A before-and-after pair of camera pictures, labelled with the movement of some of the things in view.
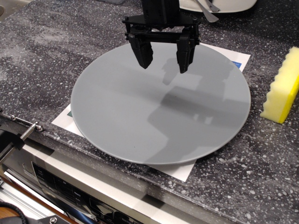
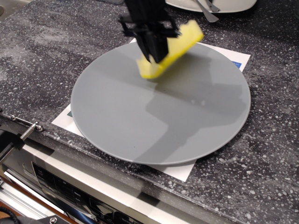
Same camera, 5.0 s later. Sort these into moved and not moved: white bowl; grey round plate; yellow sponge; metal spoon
Moved: yellow sponge
Not moved: white bowl; grey round plate; metal spoon
